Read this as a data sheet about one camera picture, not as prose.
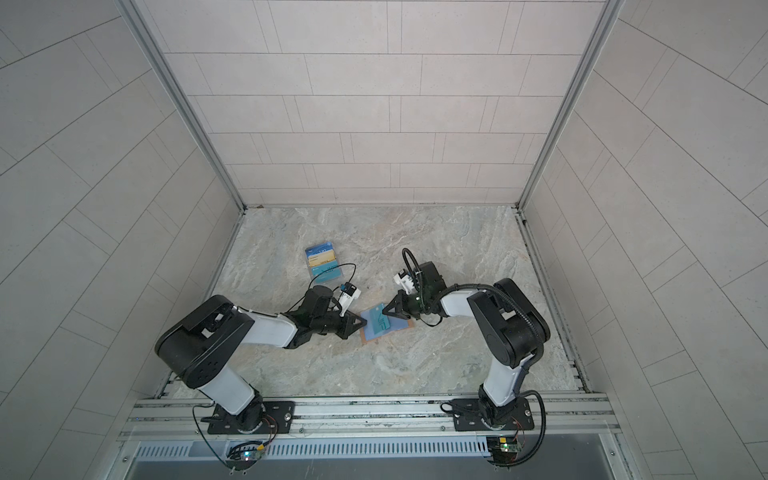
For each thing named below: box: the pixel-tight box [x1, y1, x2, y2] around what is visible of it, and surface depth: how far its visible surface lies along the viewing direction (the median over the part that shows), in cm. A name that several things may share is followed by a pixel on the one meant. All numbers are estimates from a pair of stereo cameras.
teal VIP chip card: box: [370, 303, 390, 335], surface depth 86 cm
